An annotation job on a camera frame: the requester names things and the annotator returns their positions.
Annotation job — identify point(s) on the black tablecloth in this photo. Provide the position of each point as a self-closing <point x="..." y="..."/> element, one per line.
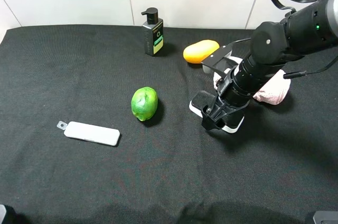
<point x="279" y="166"/>

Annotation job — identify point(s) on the grey object bottom left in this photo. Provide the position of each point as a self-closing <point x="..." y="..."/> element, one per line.
<point x="3" y="214"/>

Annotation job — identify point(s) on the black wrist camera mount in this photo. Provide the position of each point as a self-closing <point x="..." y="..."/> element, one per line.
<point x="222" y="65"/>

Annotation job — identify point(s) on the yellow mango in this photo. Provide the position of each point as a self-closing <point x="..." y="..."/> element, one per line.
<point x="195" y="53"/>

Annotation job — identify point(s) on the white flat case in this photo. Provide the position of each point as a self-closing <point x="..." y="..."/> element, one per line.
<point x="90" y="133"/>

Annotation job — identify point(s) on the black white board eraser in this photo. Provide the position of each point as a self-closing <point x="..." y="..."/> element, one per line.
<point x="200" y="102"/>

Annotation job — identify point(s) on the rolled pink towel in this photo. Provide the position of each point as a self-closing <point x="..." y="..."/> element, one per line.
<point x="275" y="90"/>

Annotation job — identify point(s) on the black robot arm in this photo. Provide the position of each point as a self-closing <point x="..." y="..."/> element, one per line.
<point x="309" y="26"/>

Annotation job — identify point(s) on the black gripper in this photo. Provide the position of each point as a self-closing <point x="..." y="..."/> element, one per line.
<point x="248" y="79"/>

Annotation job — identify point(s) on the grey device bottom right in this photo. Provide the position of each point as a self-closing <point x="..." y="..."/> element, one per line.
<point x="325" y="217"/>

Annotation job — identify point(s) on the green lime fruit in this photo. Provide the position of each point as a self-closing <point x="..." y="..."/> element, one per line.
<point x="144" y="103"/>

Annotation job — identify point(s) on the black pump bottle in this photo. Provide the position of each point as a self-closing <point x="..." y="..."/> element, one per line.
<point x="153" y="31"/>

